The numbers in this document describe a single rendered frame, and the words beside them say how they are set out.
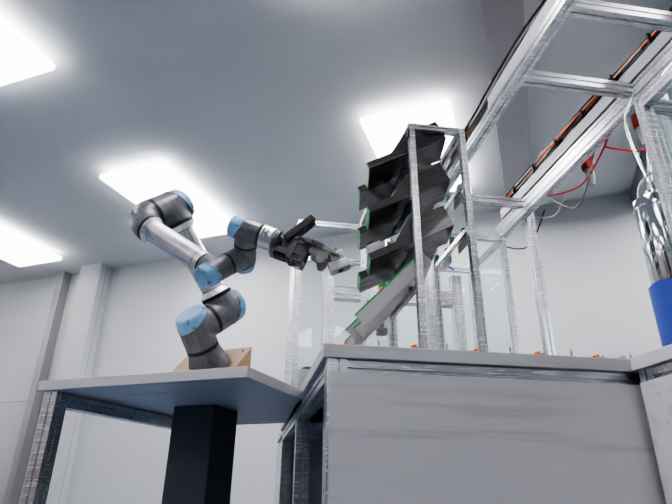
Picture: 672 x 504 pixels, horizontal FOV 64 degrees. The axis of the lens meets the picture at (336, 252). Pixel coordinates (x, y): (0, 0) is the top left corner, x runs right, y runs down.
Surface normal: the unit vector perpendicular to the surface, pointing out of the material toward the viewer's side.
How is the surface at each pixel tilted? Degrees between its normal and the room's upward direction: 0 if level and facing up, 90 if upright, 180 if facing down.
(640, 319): 90
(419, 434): 90
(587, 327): 90
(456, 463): 90
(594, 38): 180
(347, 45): 180
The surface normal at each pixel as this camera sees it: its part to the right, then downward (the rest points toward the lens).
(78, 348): -0.33, -0.39
